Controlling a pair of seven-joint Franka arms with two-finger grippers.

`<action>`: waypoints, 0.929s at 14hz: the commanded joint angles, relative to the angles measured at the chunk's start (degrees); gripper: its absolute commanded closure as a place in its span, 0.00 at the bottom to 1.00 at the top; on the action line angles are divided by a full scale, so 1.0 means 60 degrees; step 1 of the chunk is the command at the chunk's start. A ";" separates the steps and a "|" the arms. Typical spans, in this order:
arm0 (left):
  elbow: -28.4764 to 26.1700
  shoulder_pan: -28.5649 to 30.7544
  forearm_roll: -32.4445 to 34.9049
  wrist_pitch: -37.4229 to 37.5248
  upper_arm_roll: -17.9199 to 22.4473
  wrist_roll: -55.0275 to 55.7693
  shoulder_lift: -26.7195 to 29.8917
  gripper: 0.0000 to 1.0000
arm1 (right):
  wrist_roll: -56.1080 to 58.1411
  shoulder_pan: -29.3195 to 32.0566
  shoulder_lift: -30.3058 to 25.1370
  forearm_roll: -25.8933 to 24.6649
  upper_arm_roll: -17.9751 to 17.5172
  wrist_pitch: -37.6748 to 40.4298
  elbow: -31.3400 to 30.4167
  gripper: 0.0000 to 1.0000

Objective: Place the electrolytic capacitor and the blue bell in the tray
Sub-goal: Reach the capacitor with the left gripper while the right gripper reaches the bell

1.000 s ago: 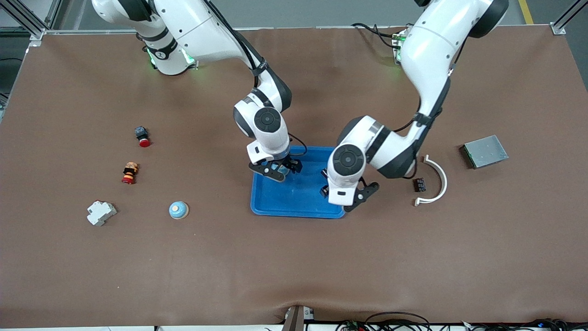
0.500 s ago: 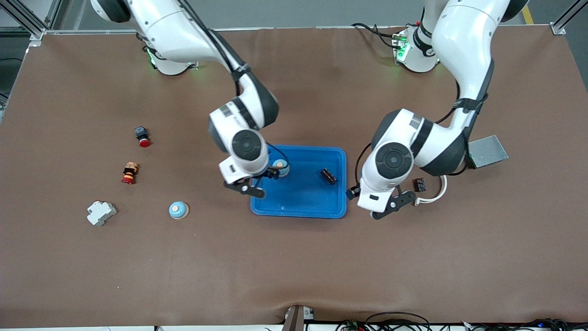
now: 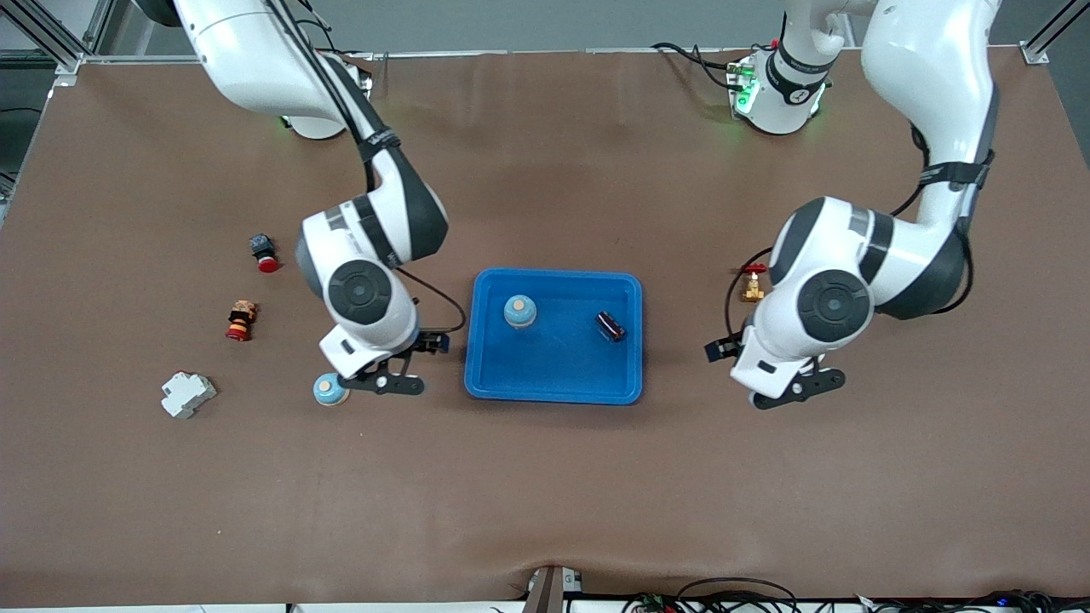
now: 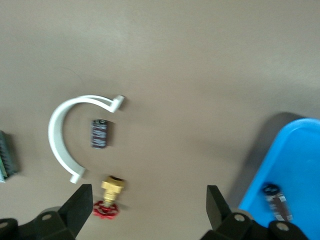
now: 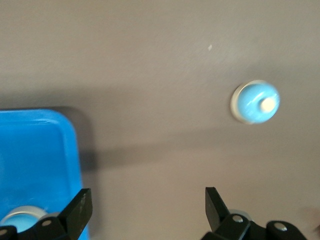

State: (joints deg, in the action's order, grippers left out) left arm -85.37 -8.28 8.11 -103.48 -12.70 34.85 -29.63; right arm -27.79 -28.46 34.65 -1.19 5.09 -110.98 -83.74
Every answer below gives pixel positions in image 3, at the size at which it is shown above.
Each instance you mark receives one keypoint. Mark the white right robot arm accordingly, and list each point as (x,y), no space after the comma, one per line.
(255,60)

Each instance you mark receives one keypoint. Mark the blue dome desk bell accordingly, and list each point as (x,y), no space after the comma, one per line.
(520,313)
(328,392)

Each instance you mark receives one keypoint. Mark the table cover mat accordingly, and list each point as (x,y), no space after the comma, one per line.
(545,494)

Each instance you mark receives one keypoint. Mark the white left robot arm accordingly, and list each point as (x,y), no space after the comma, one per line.
(928,68)

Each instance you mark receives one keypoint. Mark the red button orange black body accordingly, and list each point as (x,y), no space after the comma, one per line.
(241,322)

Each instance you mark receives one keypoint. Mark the aluminium frame corner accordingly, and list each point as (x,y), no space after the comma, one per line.
(64,53)
(1033,53)

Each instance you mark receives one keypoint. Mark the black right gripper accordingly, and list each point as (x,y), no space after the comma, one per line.
(423,342)

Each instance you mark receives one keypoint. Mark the maroon electrolytic capacitor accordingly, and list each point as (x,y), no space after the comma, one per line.
(610,327)

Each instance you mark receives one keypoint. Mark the blue plastic tray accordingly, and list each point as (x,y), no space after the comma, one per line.
(553,366)

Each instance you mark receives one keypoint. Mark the red button black base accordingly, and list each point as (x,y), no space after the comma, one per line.
(266,255)

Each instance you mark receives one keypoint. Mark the white circuit breaker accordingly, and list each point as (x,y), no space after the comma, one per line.
(187,394)

